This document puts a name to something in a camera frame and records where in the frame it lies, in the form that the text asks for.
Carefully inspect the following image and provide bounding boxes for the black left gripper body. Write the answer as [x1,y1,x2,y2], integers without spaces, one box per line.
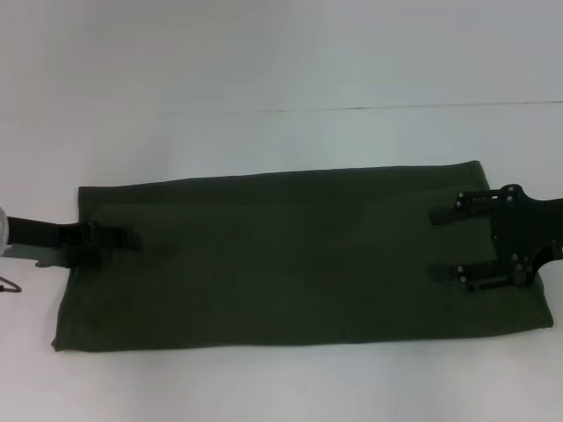
[7,215,92,268]

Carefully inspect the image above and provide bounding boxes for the dark green shirt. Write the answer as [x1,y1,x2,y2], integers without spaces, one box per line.
[50,158,554,353]

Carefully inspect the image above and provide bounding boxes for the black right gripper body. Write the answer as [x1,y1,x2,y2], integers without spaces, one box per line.
[489,183,563,287]

